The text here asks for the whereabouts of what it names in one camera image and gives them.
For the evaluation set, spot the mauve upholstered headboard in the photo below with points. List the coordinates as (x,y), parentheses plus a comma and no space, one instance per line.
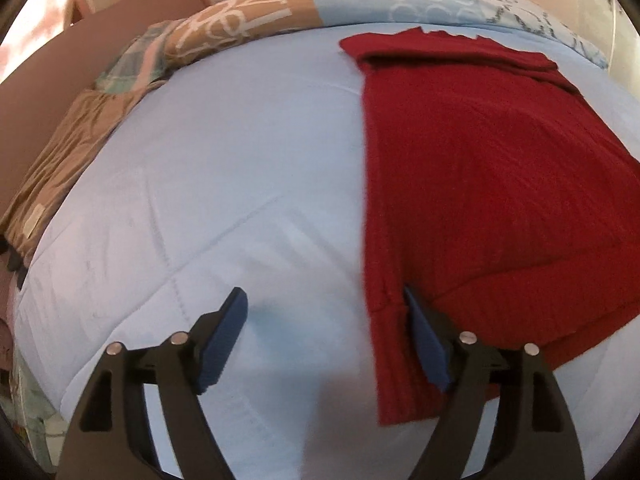
(35,97)

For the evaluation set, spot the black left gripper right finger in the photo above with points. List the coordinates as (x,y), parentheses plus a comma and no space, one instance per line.
(533,437)

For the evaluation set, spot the tan folded garment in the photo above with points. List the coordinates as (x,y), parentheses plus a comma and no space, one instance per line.
(81,134)

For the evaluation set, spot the patterned blue and tan pillow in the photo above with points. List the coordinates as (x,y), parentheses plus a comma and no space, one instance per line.
(228,23)

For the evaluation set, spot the red knit sweater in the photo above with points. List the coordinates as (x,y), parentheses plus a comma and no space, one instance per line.
(498,195)

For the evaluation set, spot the plaid pastel folded cloth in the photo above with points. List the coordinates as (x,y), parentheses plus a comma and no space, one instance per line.
(141,63)

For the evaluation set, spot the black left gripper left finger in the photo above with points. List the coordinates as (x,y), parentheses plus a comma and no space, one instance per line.
(109,436)

